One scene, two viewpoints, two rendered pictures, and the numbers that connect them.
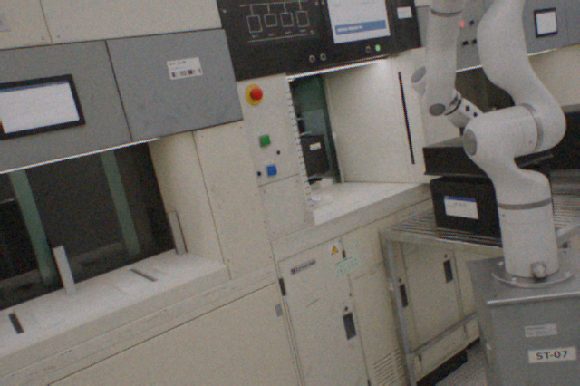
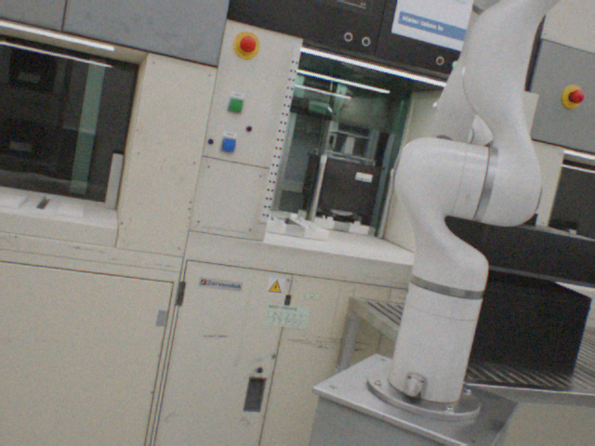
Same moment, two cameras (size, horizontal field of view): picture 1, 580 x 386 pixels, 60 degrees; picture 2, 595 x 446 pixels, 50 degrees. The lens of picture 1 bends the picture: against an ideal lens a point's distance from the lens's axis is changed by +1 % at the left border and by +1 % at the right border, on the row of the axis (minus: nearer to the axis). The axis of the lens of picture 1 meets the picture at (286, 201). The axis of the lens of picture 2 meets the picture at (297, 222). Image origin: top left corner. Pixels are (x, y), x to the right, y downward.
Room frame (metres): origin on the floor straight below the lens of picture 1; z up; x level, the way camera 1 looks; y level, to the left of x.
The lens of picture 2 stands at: (0.11, -0.60, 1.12)
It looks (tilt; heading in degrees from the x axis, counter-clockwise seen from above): 6 degrees down; 15
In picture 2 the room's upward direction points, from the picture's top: 11 degrees clockwise
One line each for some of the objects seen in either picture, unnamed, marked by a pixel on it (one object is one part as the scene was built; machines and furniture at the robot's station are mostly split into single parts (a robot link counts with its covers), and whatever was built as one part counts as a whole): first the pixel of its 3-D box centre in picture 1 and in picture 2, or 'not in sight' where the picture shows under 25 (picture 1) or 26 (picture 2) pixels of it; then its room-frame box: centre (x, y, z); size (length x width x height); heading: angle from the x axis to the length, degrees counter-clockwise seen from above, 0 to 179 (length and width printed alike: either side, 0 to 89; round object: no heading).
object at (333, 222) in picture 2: (303, 185); (332, 220); (2.44, -0.10, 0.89); 0.22 x 0.21 x 0.04; 33
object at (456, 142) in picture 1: (483, 147); (514, 238); (1.67, -0.69, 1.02); 0.29 x 0.29 x 0.13; 25
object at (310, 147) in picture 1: (295, 152); (341, 176); (2.44, -0.10, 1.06); 0.24 x 0.20 x 0.32; 123
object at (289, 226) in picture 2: (297, 203); (286, 223); (2.03, -0.05, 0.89); 0.22 x 0.21 x 0.04; 33
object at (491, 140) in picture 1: (506, 159); (442, 214); (1.19, -0.54, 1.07); 0.19 x 0.12 x 0.24; 97
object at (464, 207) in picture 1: (489, 197); (497, 310); (1.67, -0.69, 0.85); 0.28 x 0.28 x 0.17; 25
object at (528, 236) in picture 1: (527, 237); (433, 342); (1.19, -0.58, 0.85); 0.19 x 0.19 x 0.18
